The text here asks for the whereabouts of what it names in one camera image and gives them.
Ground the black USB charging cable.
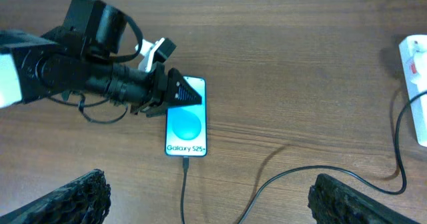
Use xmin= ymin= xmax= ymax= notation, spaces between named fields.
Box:
xmin=179 ymin=90 xmax=427 ymax=224

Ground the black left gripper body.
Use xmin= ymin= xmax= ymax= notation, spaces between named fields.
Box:
xmin=19 ymin=0 xmax=168 ymax=117

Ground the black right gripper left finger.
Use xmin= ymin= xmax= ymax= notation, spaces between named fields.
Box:
xmin=1 ymin=169 xmax=111 ymax=224

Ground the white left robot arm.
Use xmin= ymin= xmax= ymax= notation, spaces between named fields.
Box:
xmin=1 ymin=0 xmax=206 ymax=117

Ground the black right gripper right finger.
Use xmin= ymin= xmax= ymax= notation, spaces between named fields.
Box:
xmin=308 ymin=173 xmax=417 ymax=224

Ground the white power strip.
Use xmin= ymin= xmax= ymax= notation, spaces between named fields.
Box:
xmin=398 ymin=35 xmax=426 ymax=147

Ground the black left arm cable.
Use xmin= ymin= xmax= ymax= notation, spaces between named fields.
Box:
xmin=46 ymin=13 xmax=144 ymax=125

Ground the blue Galaxy smartphone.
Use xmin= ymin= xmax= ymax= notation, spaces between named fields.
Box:
xmin=165 ymin=76 xmax=208 ymax=157

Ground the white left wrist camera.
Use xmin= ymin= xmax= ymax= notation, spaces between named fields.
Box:
xmin=135 ymin=37 xmax=176 ymax=73

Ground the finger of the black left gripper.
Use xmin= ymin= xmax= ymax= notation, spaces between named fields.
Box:
xmin=166 ymin=68 xmax=202 ymax=108

